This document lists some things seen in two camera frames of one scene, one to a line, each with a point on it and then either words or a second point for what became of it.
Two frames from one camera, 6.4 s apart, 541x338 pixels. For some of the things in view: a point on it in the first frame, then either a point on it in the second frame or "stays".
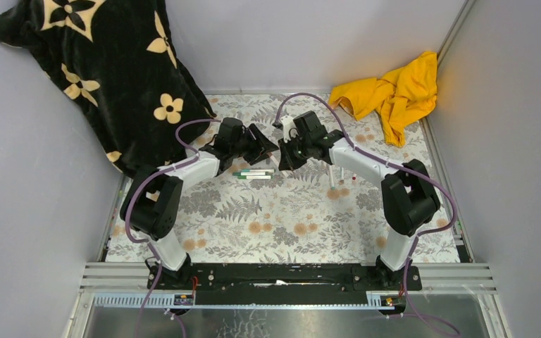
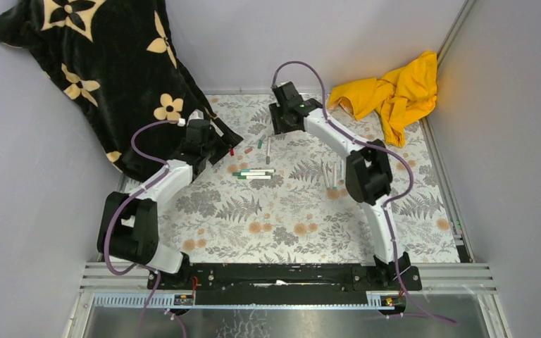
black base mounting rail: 284,284 stays
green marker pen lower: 254,177 stays
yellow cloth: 397,96 stays
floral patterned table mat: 268,189 stays
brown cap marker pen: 270,155 to 325,178
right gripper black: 287,163 to 278,128
